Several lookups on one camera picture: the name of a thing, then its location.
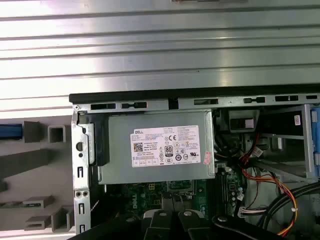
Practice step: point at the black open PC case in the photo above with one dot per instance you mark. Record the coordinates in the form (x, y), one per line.
(80, 175)

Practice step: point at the hard disk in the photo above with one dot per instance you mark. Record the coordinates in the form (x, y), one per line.
(10, 132)

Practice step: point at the green RAM stick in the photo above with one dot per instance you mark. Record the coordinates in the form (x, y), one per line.
(15, 205)

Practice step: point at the grey plastic parts rack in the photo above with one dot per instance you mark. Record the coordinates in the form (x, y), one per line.
(25, 170)

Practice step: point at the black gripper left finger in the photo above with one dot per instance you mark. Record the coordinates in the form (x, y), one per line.
(160, 227)

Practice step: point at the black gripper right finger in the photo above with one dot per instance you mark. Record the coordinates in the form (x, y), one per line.
(195, 230)

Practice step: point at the green Dell motherboard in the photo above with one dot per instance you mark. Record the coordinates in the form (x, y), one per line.
(150, 190)

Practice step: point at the grey Dell power supply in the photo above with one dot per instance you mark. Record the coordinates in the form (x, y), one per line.
(120, 150)

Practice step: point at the blue plastic drive latch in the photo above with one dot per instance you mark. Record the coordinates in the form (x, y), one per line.
(315, 130)

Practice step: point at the silver drive cage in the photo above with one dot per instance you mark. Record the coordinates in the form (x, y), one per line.
(306, 140)

